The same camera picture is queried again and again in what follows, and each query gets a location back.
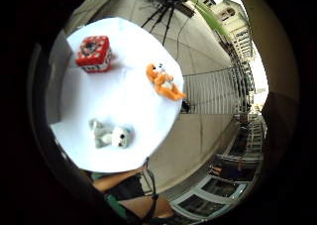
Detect metal railing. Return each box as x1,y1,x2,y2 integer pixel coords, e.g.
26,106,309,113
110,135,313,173
180,65,254,116

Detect the person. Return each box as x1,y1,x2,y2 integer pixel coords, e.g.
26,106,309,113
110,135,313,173
78,165,176,225

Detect white framed glass door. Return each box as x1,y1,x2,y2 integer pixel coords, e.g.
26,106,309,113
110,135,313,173
169,152,264,221

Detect black cable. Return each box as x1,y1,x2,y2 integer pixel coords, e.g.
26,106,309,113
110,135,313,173
142,157,160,223

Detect orange plush toy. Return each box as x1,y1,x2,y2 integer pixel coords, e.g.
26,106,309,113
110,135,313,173
146,62,187,102

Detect grey white plush toy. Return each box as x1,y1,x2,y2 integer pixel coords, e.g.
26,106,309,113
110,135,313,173
88,118,135,150

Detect pale building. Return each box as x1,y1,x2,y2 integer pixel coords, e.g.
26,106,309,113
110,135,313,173
211,0,265,90

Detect red patterned box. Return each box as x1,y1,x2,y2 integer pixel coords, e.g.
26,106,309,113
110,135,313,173
74,35,113,74

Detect black tripod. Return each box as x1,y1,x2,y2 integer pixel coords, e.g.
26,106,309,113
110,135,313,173
141,0,196,47

